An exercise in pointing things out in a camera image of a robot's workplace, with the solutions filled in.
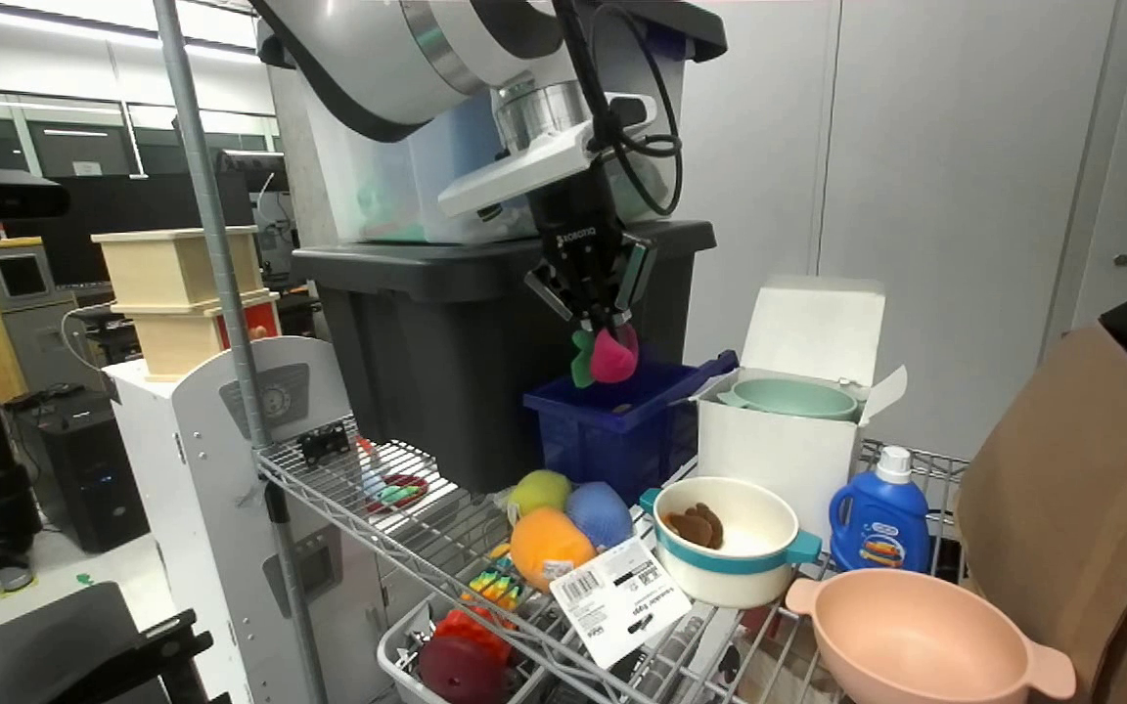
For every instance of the dark grey storage tote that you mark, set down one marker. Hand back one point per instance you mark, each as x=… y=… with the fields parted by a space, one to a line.
x=433 y=366

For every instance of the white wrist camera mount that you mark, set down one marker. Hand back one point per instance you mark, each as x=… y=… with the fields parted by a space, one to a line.
x=510 y=178

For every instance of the white bowl teal rim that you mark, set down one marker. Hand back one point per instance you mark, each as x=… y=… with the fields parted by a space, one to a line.
x=756 y=514

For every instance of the brown cardboard box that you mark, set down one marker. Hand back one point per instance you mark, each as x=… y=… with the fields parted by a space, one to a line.
x=1076 y=521

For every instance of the beige plastic box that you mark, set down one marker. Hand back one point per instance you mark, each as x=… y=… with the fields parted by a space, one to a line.
x=174 y=268

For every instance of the yellow green plush ball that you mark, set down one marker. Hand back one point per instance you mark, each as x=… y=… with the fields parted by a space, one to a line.
x=540 y=494

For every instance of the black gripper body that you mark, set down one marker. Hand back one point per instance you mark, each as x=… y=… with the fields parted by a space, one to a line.
x=590 y=237

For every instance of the orange plush ball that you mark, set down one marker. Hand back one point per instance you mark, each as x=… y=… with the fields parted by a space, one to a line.
x=551 y=546

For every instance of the blue plastic bin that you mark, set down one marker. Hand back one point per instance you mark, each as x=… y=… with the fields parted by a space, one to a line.
x=606 y=437

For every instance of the white cardboard box open lid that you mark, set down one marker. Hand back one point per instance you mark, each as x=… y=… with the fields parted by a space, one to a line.
x=772 y=456

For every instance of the multicolour small toy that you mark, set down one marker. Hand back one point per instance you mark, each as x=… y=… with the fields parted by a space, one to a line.
x=494 y=585

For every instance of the black computer tower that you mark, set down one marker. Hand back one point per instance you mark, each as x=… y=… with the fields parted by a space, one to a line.
x=76 y=463

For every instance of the beige box orange trim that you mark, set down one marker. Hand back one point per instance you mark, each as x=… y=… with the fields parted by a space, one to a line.
x=187 y=339

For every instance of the black equipment case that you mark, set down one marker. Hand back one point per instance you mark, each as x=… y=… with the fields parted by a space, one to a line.
x=40 y=650

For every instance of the brown toy food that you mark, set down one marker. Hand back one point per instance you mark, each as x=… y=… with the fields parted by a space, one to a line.
x=697 y=525

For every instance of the white cabinet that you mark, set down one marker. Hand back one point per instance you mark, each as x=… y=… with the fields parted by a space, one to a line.
x=199 y=521

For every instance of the blue toy detergent bottle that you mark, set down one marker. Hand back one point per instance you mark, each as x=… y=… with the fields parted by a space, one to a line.
x=877 y=521

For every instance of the clear plastic storage bin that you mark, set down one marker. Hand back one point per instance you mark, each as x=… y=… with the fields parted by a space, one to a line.
x=369 y=169

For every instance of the blue plush ball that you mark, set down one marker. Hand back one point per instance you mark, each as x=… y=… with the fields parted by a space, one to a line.
x=602 y=514

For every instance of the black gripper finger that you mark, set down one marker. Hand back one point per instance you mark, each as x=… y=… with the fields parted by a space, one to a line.
x=562 y=293
x=633 y=288

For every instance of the pink toy with green leaves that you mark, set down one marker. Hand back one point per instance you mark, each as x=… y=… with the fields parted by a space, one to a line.
x=615 y=357

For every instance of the white paper barcode tag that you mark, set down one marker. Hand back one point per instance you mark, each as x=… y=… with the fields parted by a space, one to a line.
x=622 y=603

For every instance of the tan machine with screen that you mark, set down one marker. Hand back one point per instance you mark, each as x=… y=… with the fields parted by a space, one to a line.
x=11 y=315

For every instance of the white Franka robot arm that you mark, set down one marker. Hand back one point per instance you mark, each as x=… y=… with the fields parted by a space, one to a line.
x=382 y=52

